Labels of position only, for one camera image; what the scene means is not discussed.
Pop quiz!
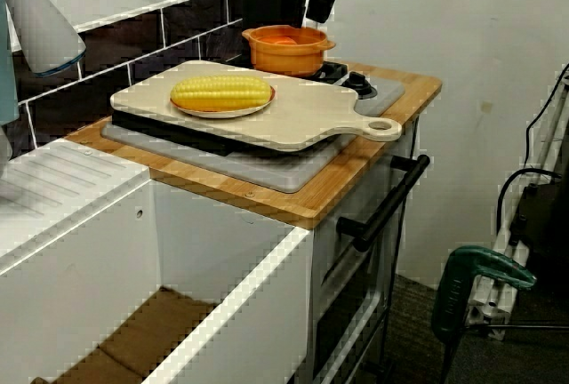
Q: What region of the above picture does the white toy oven front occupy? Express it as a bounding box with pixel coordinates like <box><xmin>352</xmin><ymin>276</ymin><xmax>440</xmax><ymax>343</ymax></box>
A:
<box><xmin>310</xmin><ymin>116</ymin><xmax>421</xmax><ymax>383</ymax></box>

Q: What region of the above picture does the silver aluminium rail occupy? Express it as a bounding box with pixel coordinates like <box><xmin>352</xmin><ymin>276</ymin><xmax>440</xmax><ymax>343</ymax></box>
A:
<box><xmin>469</xmin><ymin>84</ymin><xmax>569</xmax><ymax>341</ymax></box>

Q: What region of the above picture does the light wooden cutting board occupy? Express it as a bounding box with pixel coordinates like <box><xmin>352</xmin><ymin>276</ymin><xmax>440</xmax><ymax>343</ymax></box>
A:
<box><xmin>109</xmin><ymin>60</ymin><xmax>404</xmax><ymax>153</ymax></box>

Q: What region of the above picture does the black floor cable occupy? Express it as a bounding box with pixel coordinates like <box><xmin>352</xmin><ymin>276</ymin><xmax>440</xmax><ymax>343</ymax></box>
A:
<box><xmin>496</xmin><ymin>62</ymin><xmax>569</xmax><ymax>229</ymax></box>

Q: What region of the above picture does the yellow toy corn cob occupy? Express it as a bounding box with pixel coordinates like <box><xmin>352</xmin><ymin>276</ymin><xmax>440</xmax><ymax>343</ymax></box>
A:
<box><xmin>170</xmin><ymin>74</ymin><xmax>273</xmax><ymax>112</ymax></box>

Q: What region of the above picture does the red round plate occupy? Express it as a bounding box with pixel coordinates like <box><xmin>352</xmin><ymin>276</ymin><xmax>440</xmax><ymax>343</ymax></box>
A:
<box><xmin>168</xmin><ymin>85</ymin><xmax>277</xmax><ymax>119</ymax></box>

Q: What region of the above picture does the black burner grate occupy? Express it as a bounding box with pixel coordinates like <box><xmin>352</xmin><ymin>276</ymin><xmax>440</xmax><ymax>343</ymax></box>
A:
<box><xmin>221</xmin><ymin>55</ymin><xmax>350</xmax><ymax>84</ymax></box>

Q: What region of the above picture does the grey toy stove top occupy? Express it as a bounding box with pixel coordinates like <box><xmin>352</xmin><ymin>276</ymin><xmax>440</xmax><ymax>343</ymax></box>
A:
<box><xmin>100</xmin><ymin>63</ymin><xmax>407</xmax><ymax>194</ymax></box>

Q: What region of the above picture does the green clamp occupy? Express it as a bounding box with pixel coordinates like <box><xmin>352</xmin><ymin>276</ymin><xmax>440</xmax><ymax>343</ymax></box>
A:
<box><xmin>430</xmin><ymin>244</ymin><xmax>538</xmax><ymax>349</ymax></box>

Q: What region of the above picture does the orange toy pot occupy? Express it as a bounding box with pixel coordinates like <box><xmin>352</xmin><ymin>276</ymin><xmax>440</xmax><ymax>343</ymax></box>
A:
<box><xmin>241</xmin><ymin>24</ymin><xmax>337</xmax><ymax>77</ymax></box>

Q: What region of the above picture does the white toy sink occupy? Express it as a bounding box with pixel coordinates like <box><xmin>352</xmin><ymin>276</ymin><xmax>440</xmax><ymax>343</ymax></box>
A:
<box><xmin>0</xmin><ymin>138</ymin><xmax>315</xmax><ymax>384</ymax></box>

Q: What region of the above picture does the grey toy faucet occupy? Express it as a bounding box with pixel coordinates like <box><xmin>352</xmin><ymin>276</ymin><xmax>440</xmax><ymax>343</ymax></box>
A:
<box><xmin>0</xmin><ymin>124</ymin><xmax>15</xmax><ymax>201</ymax></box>

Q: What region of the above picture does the black device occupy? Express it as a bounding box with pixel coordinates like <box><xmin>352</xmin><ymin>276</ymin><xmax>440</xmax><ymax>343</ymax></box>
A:
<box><xmin>509</xmin><ymin>179</ymin><xmax>569</xmax><ymax>278</ymax></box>

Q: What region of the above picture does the brown cardboard sheet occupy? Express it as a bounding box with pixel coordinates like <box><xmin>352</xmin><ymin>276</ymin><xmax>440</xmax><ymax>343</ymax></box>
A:
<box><xmin>29</xmin><ymin>284</ymin><xmax>220</xmax><ymax>384</ymax></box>

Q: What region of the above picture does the black stove knob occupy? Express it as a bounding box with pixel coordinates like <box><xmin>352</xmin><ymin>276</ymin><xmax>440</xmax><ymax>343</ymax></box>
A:
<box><xmin>341</xmin><ymin>70</ymin><xmax>379</xmax><ymax>100</ymax></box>

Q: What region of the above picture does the wooden countertop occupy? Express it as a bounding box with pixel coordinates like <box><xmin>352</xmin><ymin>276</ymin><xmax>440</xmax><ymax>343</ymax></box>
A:
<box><xmin>66</xmin><ymin>61</ymin><xmax>444</xmax><ymax>230</ymax></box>

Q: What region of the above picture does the black oven door handle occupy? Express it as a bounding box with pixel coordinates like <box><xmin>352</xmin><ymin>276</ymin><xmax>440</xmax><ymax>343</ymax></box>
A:
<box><xmin>336</xmin><ymin>153</ymin><xmax>431</xmax><ymax>253</ymax></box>

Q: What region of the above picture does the teal box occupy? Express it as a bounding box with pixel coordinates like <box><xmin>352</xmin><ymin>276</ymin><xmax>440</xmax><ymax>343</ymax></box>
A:
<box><xmin>0</xmin><ymin>0</ymin><xmax>21</xmax><ymax>125</ymax></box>

